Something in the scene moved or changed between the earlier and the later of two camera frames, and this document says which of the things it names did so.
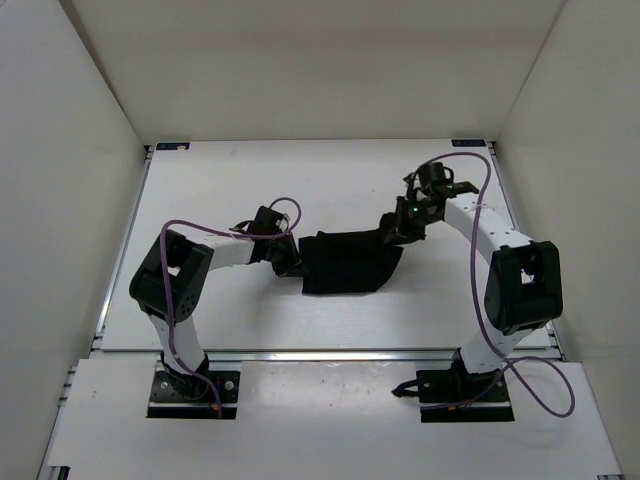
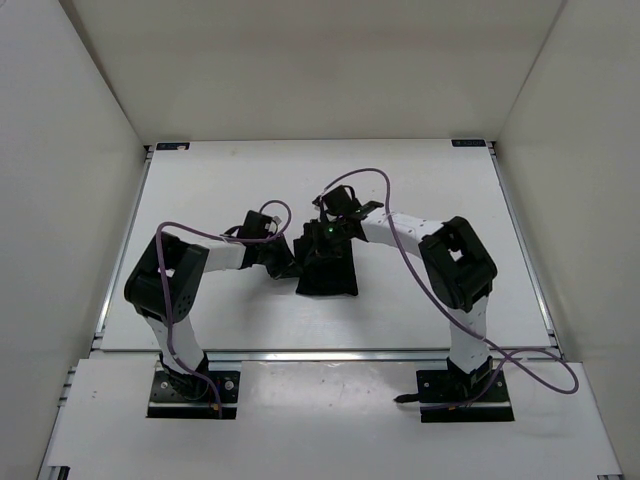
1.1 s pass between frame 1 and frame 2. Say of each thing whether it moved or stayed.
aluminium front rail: stayed
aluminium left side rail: stayed
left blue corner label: stayed
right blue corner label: stayed
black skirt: moved
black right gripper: moved
